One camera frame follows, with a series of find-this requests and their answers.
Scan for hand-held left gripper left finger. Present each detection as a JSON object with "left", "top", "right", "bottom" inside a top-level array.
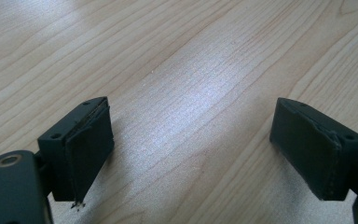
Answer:
[{"left": 36, "top": 95, "right": 116, "bottom": 203}]

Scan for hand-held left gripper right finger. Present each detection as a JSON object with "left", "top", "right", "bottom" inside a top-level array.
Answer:
[{"left": 268, "top": 96, "right": 358, "bottom": 202}]

